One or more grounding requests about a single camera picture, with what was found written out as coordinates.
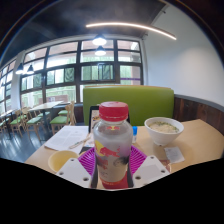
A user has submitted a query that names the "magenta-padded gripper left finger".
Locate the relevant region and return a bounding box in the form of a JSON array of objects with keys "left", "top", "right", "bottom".
[{"left": 56, "top": 146, "right": 99, "bottom": 189}]

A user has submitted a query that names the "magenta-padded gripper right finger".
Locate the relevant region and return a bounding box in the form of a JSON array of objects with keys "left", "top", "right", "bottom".
[{"left": 128, "top": 145, "right": 172, "bottom": 188}]

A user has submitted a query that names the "red-capped clear drink bottle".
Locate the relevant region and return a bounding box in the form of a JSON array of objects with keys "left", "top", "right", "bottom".
[{"left": 92, "top": 101, "right": 134, "bottom": 190}]

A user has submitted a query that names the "open white paper booklet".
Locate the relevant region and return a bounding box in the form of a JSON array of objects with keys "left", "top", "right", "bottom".
[{"left": 43, "top": 125, "right": 90, "bottom": 152}]

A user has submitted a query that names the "small blue-capped bottle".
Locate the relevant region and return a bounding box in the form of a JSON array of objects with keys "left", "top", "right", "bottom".
[{"left": 131, "top": 125, "right": 138, "bottom": 144}]

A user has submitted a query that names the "white bowl with food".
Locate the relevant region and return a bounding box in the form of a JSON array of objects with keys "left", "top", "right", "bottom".
[{"left": 143, "top": 116, "right": 185, "bottom": 147}]

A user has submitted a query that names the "wooden green-seated chairs group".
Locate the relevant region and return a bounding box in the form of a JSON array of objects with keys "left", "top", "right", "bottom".
[{"left": 0, "top": 101, "right": 77, "bottom": 138}]

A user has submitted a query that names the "green upholstered bench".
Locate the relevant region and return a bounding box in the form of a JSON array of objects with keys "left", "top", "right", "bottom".
[{"left": 82, "top": 84, "right": 175, "bottom": 127}]

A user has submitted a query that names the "wooden dining table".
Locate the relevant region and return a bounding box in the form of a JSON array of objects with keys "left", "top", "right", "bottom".
[{"left": 28, "top": 100, "right": 64, "bottom": 134}]

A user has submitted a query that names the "black pendant lamps group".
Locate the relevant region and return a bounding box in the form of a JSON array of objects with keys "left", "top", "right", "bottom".
[{"left": 14, "top": 33, "right": 108, "bottom": 76}]

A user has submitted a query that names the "long linear ceiling light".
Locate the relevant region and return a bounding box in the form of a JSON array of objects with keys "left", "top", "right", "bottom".
[{"left": 85, "top": 21, "right": 178, "bottom": 41}]

